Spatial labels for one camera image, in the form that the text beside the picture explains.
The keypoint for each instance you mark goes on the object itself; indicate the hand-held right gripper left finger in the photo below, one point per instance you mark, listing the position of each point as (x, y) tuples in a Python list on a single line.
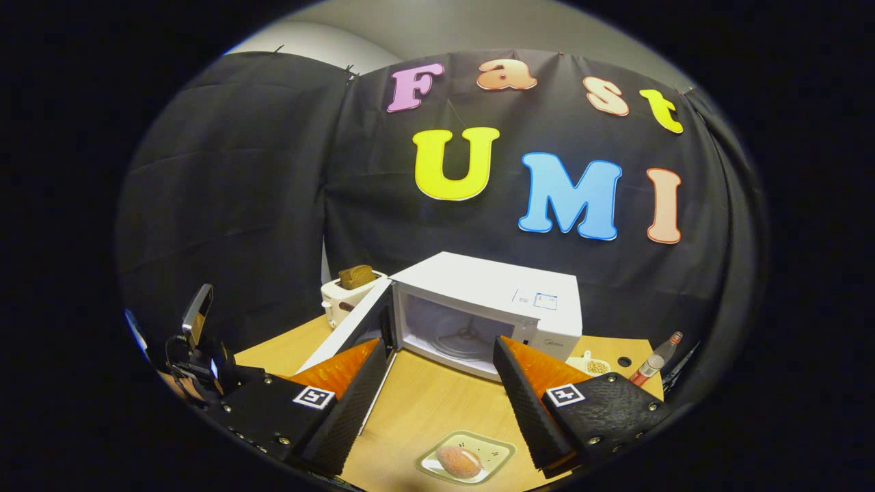
[(352, 417)]

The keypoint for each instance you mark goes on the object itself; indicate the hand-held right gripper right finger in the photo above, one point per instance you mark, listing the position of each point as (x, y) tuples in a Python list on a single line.
[(530, 417)]

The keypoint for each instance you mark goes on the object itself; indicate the round brown bread bun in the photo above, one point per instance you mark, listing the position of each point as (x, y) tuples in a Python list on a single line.
[(459, 462)]

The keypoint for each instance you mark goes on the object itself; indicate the white microwave oven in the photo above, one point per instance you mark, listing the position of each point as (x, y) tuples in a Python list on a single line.
[(478, 283)]

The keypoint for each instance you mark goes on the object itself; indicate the glass microwave turntable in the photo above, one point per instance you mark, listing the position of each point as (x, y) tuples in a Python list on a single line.
[(465, 345)]

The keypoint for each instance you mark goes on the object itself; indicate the pale green square plate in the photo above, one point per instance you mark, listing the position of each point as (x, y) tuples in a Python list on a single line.
[(495, 451)]

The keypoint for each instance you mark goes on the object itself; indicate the white divided dish of grains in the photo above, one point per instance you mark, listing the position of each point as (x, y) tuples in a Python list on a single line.
[(596, 367)]

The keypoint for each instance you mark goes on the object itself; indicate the white toaster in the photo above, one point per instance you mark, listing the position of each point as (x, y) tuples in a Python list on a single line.
[(338, 301)]

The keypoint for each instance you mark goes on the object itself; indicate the clear bottle with red label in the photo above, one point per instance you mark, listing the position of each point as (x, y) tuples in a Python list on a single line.
[(653, 362)]

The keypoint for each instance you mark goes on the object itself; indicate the brown bread slice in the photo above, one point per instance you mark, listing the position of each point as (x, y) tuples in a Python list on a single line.
[(357, 277)]

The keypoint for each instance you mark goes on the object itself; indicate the black backdrop cloth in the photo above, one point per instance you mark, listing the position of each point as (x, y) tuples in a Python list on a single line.
[(239, 205)]

